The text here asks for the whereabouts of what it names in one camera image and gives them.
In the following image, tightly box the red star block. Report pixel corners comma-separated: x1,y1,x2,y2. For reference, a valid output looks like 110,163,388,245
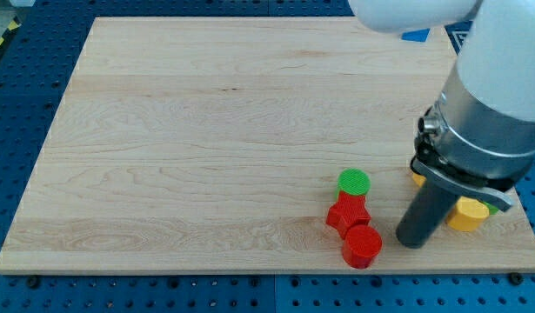
325,190,371,239

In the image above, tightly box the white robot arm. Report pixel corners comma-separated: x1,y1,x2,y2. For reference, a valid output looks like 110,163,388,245
350,0,535,249

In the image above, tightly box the green cylinder block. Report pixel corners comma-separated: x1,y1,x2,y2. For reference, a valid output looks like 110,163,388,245
335,168,371,200

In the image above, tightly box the light wooden board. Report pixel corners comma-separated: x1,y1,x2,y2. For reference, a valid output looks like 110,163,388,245
0,17,535,276

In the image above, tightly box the silver wrist flange mount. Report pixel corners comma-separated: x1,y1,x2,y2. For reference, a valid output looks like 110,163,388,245
411,67,535,211

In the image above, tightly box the green block behind arm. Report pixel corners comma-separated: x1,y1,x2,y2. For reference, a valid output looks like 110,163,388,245
484,202,499,216

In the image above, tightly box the red cylinder block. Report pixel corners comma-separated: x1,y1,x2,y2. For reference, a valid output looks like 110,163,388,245
342,225,383,269

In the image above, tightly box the yellow hexagon block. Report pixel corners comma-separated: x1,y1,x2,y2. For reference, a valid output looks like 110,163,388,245
445,196,490,232

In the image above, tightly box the yellow block behind rod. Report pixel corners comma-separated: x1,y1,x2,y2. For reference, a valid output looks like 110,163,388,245
412,173,426,187

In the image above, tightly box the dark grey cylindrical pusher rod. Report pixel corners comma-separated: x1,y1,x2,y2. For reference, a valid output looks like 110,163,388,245
395,180,459,249

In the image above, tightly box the blue tape piece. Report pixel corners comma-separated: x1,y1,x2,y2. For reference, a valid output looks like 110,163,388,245
401,29,431,43

